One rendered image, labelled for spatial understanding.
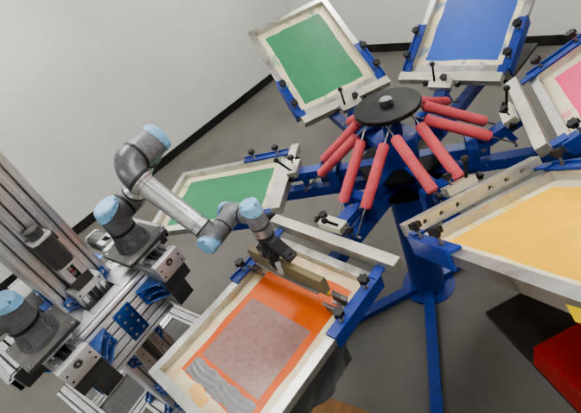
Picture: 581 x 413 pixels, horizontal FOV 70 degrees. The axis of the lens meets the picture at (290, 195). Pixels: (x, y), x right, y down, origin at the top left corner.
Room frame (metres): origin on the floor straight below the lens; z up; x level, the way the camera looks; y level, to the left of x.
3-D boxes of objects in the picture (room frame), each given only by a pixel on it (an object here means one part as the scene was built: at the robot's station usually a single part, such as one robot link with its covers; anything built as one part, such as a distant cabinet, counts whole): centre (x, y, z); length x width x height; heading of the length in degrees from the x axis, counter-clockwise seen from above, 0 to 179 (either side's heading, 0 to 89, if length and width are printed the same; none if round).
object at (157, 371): (1.07, 0.30, 0.97); 0.79 x 0.58 x 0.04; 124
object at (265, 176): (2.06, 0.24, 1.05); 1.08 x 0.61 x 0.23; 64
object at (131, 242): (1.57, 0.73, 1.31); 0.15 x 0.15 x 0.10
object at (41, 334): (1.24, 1.09, 1.31); 0.15 x 0.15 x 0.10
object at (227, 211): (1.26, 0.23, 1.39); 0.11 x 0.11 x 0.08; 46
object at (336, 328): (0.97, -0.05, 0.98); 0.30 x 0.05 x 0.07; 124
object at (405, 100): (1.66, -0.57, 0.67); 0.40 x 0.40 x 1.35
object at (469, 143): (1.66, -0.57, 0.99); 0.82 x 0.79 x 0.12; 124
